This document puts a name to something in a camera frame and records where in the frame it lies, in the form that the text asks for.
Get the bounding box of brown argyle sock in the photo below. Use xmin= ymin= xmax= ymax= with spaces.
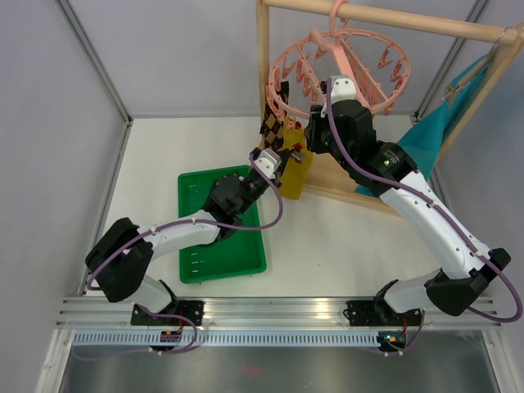
xmin=273 ymin=81 xmax=290 ymax=120
xmin=260 ymin=104 xmax=284 ymax=151

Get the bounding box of pink round clip hanger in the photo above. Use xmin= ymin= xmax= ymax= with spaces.
xmin=256 ymin=1 xmax=412 ymax=127

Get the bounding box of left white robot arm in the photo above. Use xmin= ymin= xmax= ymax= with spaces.
xmin=85 ymin=144 xmax=303 ymax=325

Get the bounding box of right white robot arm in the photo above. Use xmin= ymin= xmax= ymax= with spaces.
xmin=305 ymin=99 xmax=511 ymax=323

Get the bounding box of wooden clothes rack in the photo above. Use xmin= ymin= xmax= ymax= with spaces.
xmin=250 ymin=0 xmax=524 ymax=219

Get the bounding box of green plastic tray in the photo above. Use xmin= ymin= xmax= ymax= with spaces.
xmin=178 ymin=165 xmax=267 ymax=284

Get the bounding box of teal cloth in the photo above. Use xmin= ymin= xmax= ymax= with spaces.
xmin=354 ymin=53 xmax=492 ymax=197

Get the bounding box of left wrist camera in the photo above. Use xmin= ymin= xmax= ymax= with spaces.
xmin=253 ymin=148 xmax=282 ymax=180

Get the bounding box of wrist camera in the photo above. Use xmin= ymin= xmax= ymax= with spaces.
xmin=326 ymin=75 xmax=357 ymax=104
xmin=253 ymin=148 xmax=282 ymax=180

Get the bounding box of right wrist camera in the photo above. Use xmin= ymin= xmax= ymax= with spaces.
xmin=326 ymin=75 xmax=357 ymax=104

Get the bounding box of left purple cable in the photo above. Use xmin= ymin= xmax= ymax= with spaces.
xmin=84 ymin=154 xmax=284 ymax=292

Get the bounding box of purple cable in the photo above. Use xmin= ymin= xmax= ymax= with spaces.
xmin=84 ymin=154 xmax=284 ymax=292
xmin=323 ymin=79 xmax=522 ymax=323

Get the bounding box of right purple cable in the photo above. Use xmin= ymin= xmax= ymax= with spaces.
xmin=323 ymin=79 xmax=522 ymax=323

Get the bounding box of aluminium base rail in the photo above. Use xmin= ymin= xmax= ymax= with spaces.
xmin=55 ymin=297 xmax=451 ymax=328

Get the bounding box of white cable duct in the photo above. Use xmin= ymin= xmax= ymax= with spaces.
xmin=73 ymin=329 xmax=405 ymax=348

